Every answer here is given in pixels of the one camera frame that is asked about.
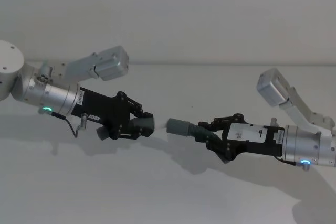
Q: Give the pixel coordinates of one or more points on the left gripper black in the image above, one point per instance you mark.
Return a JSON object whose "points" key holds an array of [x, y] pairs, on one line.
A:
{"points": [[105, 108]]}

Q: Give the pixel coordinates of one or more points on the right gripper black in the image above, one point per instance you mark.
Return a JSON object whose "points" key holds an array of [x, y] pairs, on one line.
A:
{"points": [[260, 142]]}

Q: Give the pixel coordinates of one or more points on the white table cloth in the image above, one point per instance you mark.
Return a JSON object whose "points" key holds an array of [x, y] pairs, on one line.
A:
{"points": [[168, 195]]}

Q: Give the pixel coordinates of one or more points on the white curtain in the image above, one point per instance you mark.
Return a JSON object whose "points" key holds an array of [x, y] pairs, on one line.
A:
{"points": [[168, 11]]}

